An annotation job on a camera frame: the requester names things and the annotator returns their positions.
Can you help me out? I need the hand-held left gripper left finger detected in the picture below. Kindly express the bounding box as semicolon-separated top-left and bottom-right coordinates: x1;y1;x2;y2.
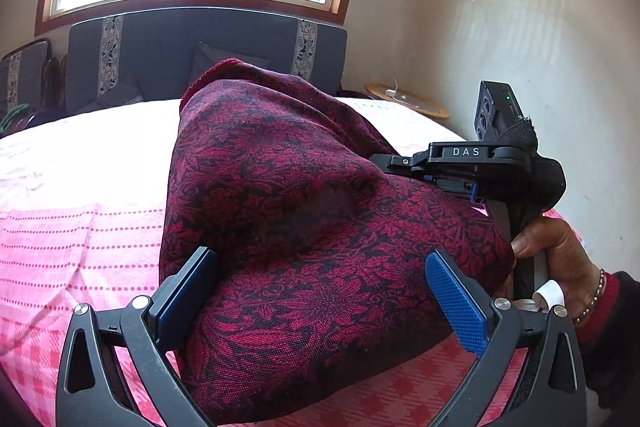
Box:
56;246;221;427

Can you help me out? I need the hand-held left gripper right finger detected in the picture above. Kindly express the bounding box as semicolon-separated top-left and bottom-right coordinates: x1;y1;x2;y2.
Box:
425;249;587;427

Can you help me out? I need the grey cushion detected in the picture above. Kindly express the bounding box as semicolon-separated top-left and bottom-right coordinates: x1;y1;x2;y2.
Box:
191;41;282;88
75;76;146;114

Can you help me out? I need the white charger cable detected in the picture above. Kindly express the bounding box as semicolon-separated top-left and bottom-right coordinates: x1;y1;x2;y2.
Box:
382;77;425;105

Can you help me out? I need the green rope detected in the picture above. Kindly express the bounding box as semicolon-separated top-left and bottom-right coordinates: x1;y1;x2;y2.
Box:
0;104;32;134

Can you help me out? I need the dark cushioned chair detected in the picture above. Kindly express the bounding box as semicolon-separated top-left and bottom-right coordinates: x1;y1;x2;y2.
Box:
0;38;68;138

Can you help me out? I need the person's right forearm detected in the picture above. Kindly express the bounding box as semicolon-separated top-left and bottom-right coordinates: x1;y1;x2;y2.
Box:
575;271;640;410

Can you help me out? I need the dark upholstered headboard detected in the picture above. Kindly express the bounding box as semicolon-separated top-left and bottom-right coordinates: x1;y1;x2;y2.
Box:
67;6;348;115

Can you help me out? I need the wooden bedside table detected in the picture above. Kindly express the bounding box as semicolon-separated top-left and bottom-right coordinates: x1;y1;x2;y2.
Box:
363;81;450;122

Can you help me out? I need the dark red patterned garment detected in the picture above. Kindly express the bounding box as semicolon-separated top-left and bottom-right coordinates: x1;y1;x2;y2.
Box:
162;58;516;426

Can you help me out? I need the pink checked bedsheet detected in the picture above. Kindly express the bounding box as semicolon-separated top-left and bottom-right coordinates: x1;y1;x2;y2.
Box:
0;96;593;427

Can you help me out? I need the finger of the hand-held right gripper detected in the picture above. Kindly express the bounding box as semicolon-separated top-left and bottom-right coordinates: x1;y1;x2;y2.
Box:
369;152;485;204

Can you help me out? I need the person's right hand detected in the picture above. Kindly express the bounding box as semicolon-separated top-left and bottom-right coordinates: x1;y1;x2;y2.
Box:
509;217;606;324

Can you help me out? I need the beaded bracelet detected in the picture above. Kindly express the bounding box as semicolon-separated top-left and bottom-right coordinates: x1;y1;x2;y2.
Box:
571;268;607;326

